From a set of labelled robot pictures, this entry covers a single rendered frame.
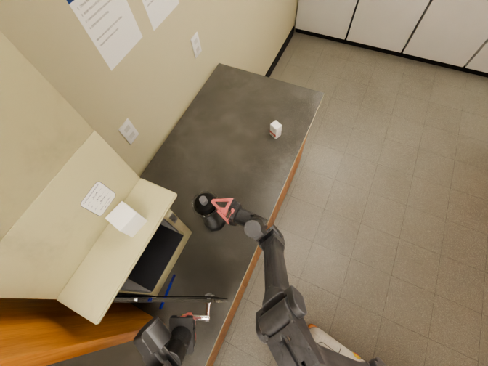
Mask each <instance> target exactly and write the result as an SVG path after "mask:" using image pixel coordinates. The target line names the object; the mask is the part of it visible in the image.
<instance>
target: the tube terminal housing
mask: <svg viewBox="0 0 488 366"><path fill-rule="evenodd" d="M139 179H140V177H139V176H138V175H137V174H136V173H135V172H134V171H133V170H132V169H131V168H130V167H129V166H128V165H127V164H126V163H125V161H124V160H123V159H122V158H121V157H120V156H119V155H118V154H117V153H116V152H115V151H114V150H113V149H112V148H111V147H110V146H109V144H108V143H107V142H106V141H105V140H104V139H103V138H102V137H101V136H100V135H99V134H98V133H97V132H96V131H95V130H93V132H92V133H91V134H90V135H89V136H88V137H87V138H86V140H85V141H84V142H83V144H82V145H81V146H80V147H79V148H78V149H77V150H76V151H75V153H74V154H73V155H72V156H71V157H70V159H69V160H68V161H67V163H66V164H65V165H64V166H63V167H62V168H61V169H60V170H59V172H58V173H57V174H56V175H55V176H54V178H53V179H52V180H51V182H50V183H48V185H47V186H46V187H45V188H44V189H43V191H42V192H41V193H40V194H39V195H38V197H37V198H36V199H35V200H34V201H33V202H32V203H31V205H30V206H29V207H28V208H27V210H26V211H25V212H24V213H23V214H22V216H21V217H20V218H19V219H18V220H17V221H16V222H15V224H14V225H13V226H12V227H11V229H10V230H9V231H8V232H7V233H6V234H5V236H3V238H2V239H1V240H0V298H42V299H57V297H58V296H59V294H60V293H61V291H62V290H63V288H64V287H65V286H66V284H67V283H68V281H69V280H70V278H71V277H72V276H73V274H74V273H75V271H76V270H77V268H78V267H79V265H80V264H81V262H82V261H83V260H84V258H85V257H86V255H87V254H88V252H89V251H90V250H91V248H92V247H93V245H94V244H95V243H96V241H97V239H98V238H99V236H100V235H101V234H102V232H103V231H104V229H105V228H106V226H107V225H108V224H109V221H108V220H107V219H105V217H106V216H107V215H108V214H109V213H110V212H111V211H112V210H113V209H114V208H115V207H116V206H117V205H118V204H119V203H120V202H121V201H123V202H124V200H125V199H126V198H127V196H128V195H129V193H130V192H131V191H132V189H133V188H134V186H135V185H136V183H137V182H138V181H139ZM97 180H99V181H101V183H103V184H104V185H105V186H107V187H108V188H110V189H111V190H112V191H113V192H115V193H116V194H117V195H116V197H115V198H114V200H113V201H112V203H111V204H110V205H109V206H108V208H107V210H106V211H105V212H104V213H103V215H102V217H100V216H98V215H96V214H94V213H92V212H91V211H88V210H86V209H85V208H83V207H81V206H79V204H80V202H81V201H82V200H83V199H84V197H85V196H86V195H87V193H88V192H89V190H90V189H91V188H92V187H93V186H94V184H95V183H96V182H97ZM171 213H173V214H174V212H173V211H172V210H171V209H169V210H168V212H167V214H166V215H165V217H164V219H165V220H167V221H168V222H169V223H170V224H171V225H172V226H174V227H175V228H176V229H177V230H178V231H179V232H178V233H179V234H182V235H184V237H183V238H182V241H181V242H180V244H179V246H178V248H177V249H176V251H175V253H174V254H173V256H172V258H171V260H170V262H169V263H168V266H167V267H166V269H165V271H164V272H163V274H162V276H161V278H160V279H159V281H158V283H157V285H156V286H155V289H154V290H153V291H152V293H138V292H130V291H122V290H120V291H119V293H137V294H147V295H153V296H157V295H158V294H159V292H160V290H161V288H162V287H163V284H164V282H165V281H166V279H167V277H168V275H169V274H170V272H171V270H172V268H173V266H174V265H175V263H176V260H177V259H178V258H179V255H180V253H181V252H182V250H183V248H184V246H185V245H186V243H187V241H188V239H189V238H190V235H191V234H192V232H191V231H190V229H189V228H188V227H187V226H186V225H185V224H184V223H183V222H182V221H181V220H180V219H179V218H178V217H177V216H176V215H175V214H174V215H175V216H176V217H177V218H178V219H177V221H176V223H173V222H172V220H170V218H169V216H170V215H171Z"/></svg>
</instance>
